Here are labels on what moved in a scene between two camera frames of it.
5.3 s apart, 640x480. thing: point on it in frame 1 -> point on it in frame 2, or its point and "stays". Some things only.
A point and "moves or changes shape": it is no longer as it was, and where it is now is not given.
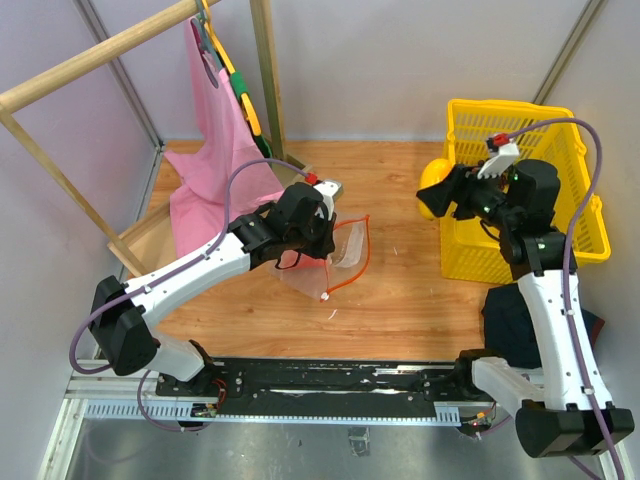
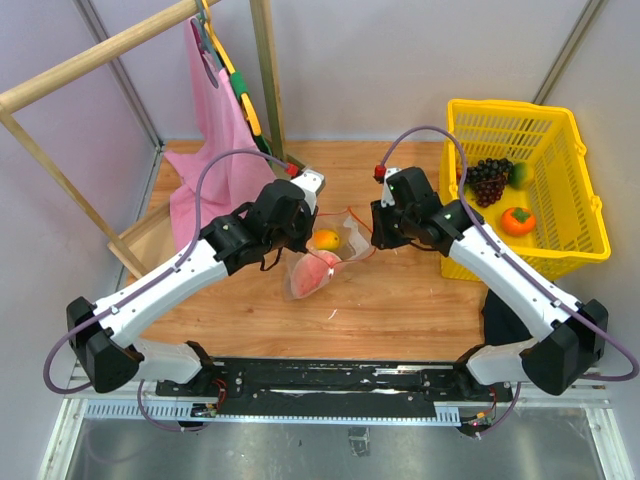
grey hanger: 210,57 stays
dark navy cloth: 510,334 stays
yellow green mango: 431,174 moves or changes shape
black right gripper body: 480,197 -> 393,227
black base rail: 205,390 stays
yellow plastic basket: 470,249 stays
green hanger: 240,84 stays
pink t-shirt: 224,141 stays
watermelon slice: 292,259 -> 311,270
